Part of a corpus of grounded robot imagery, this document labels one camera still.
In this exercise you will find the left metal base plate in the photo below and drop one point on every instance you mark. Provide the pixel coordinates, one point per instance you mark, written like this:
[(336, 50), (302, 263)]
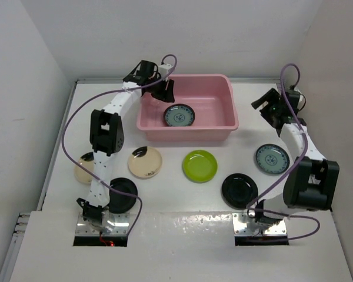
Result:
[(112, 225)]

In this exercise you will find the black plate right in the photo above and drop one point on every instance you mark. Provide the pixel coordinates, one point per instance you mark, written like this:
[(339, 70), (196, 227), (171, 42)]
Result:
[(238, 190)]

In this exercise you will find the blue patterned plate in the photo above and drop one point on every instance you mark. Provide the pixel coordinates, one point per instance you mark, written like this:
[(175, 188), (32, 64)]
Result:
[(272, 159), (179, 115)]

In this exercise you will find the metal base plate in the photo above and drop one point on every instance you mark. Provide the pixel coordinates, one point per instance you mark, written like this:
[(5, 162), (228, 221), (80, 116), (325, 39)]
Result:
[(244, 225), (112, 225)]

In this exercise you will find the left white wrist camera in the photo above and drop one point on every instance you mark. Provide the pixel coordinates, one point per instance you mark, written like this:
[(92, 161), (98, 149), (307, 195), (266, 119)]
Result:
[(164, 70)]

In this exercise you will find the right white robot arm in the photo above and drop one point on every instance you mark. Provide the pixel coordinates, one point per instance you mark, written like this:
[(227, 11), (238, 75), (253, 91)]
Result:
[(310, 177)]

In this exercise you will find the pink plastic bin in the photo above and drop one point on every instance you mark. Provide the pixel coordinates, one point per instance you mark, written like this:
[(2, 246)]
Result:
[(210, 97)]

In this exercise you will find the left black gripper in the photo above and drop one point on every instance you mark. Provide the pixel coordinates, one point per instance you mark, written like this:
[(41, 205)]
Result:
[(165, 95)]

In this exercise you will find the cream plate far left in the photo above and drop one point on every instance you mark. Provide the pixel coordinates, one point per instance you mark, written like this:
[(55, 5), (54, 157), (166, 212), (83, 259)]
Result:
[(86, 161)]

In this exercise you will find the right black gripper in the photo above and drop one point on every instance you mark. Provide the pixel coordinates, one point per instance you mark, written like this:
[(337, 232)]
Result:
[(273, 97)]

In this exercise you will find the cream plate with black brushstroke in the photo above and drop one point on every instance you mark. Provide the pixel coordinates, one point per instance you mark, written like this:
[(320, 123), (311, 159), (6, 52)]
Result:
[(145, 162)]

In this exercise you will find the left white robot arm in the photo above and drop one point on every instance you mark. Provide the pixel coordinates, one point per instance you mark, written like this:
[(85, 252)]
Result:
[(107, 136)]

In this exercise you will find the black plate left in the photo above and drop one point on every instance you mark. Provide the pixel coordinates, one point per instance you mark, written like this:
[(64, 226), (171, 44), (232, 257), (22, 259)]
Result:
[(122, 203)]

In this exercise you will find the green plate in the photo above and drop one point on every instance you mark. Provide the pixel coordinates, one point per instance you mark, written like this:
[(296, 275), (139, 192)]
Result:
[(199, 166)]

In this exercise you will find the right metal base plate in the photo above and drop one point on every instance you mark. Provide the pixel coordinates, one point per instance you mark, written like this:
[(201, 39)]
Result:
[(244, 225)]

